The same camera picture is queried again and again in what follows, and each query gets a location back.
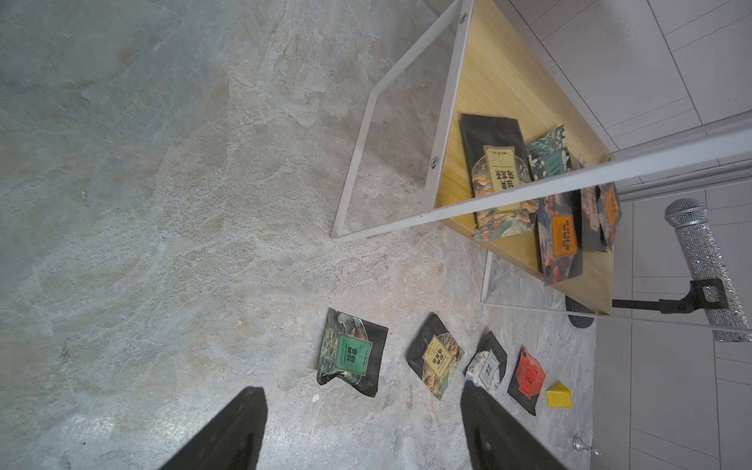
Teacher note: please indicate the yellow wedge block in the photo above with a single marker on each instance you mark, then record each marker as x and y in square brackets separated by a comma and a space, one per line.
[560, 397]

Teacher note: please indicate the wooden shelf white frame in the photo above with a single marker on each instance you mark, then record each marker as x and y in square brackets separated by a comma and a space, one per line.
[494, 73]

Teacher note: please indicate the teal label tea bag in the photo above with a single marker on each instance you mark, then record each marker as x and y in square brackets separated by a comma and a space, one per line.
[549, 155]

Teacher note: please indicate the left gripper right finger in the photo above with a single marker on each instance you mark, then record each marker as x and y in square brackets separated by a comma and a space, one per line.
[495, 439]

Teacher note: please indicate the small orange label tea bag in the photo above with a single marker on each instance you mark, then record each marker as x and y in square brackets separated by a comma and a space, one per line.
[601, 214]

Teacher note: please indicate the small metal bell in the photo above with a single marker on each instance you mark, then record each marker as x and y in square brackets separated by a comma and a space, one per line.
[581, 446]

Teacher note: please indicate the white label tea bag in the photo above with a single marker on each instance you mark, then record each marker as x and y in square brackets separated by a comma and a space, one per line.
[487, 368]

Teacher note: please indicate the yellow label tea bag floor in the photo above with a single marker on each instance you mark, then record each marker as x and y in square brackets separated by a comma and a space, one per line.
[434, 355]

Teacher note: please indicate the yellow label tea bag lower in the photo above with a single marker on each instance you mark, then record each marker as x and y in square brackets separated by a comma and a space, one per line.
[496, 157]

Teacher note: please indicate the glitter microphone on stand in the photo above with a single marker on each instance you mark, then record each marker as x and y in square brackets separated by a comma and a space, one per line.
[710, 288]

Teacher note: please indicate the green label tea bag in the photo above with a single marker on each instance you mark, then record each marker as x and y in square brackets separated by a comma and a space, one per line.
[351, 350]

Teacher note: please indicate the red tea bag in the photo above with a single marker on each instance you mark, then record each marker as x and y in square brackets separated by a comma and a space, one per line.
[527, 381]

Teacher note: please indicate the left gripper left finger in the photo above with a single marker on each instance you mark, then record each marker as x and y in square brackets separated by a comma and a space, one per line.
[231, 440]

